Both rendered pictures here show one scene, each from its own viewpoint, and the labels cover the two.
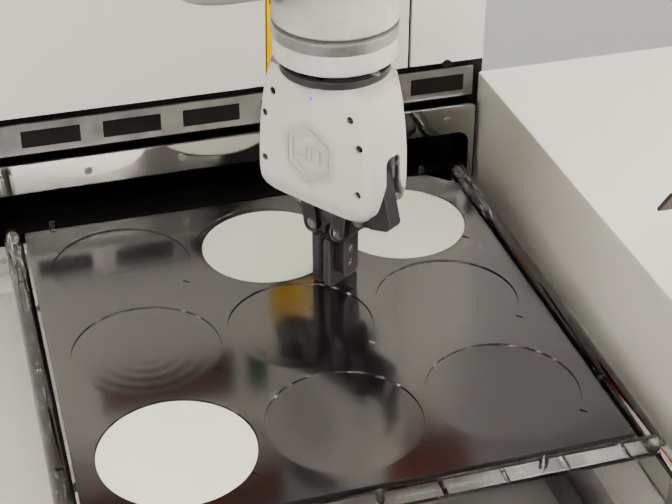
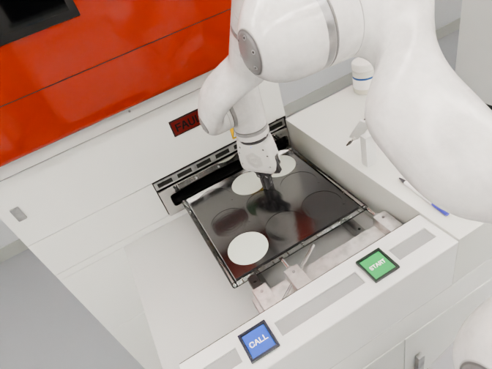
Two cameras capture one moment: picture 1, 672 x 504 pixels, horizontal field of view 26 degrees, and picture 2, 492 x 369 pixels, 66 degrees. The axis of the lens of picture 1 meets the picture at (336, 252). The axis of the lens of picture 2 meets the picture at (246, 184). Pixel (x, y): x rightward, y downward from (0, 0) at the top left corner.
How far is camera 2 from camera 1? 12 cm
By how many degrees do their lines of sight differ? 6
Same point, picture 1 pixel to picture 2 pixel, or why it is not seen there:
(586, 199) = (326, 147)
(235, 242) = (239, 184)
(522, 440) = (332, 217)
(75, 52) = (184, 150)
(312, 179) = (256, 166)
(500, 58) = not seen: hidden behind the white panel
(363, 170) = (269, 161)
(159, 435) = (241, 244)
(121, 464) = (235, 255)
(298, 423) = (274, 230)
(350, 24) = (256, 127)
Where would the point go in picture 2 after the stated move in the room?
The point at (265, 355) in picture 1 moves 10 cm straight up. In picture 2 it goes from (259, 214) to (250, 185)
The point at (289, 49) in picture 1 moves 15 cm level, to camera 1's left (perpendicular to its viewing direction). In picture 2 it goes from (241, 138) to (183, 157)
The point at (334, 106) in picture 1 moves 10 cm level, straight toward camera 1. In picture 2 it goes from (258, 147) to (266, 170)
